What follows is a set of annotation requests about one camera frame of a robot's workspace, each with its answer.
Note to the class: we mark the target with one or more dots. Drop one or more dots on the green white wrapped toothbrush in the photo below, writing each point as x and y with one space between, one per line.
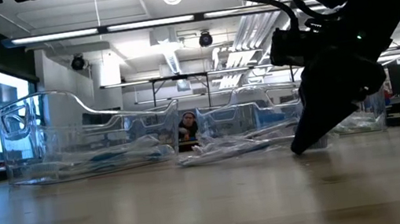
360 123

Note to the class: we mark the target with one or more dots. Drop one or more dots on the black shelf frame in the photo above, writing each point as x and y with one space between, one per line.
179 77

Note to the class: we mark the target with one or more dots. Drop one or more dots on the overhead light bar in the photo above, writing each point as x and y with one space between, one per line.
53 36

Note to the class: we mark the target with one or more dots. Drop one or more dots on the person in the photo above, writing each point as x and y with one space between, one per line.
188 125

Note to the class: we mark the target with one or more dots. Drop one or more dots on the clear plastic bin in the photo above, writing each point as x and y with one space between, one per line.
49 142
375 113
248 114

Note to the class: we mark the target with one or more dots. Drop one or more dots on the black ceiling camera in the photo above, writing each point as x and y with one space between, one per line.
78 62
205 39

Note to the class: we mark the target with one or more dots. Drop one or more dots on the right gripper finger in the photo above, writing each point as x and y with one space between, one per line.
338 117
308 131

